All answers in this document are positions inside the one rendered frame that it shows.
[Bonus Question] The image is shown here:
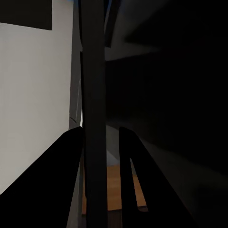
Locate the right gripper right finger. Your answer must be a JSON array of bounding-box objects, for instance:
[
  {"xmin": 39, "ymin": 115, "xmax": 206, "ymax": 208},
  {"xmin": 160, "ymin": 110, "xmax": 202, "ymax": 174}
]
[{"xmin": 119, "ymin": 126, "xmax": 199, "ymax": 228}]

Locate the keyboard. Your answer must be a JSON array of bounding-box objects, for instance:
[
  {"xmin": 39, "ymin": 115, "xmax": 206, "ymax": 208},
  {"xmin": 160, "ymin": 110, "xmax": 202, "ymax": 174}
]
[{"xmin": 79, "ymin": 0, "xmax": 108, "ymax": 228}]

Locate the monitor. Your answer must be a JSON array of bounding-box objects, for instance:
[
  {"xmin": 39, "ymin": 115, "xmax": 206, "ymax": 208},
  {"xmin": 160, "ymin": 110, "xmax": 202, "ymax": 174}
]
[{"xmin": 0, "ymin": 0, "xmax": 109, "ymax": 30}]

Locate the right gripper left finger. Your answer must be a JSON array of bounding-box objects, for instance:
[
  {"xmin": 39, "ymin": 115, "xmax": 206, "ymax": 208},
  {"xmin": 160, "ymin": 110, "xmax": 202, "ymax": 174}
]
[{"xmin": 0, "ymin": 126, "xmax": 83, "ymax": 228}]

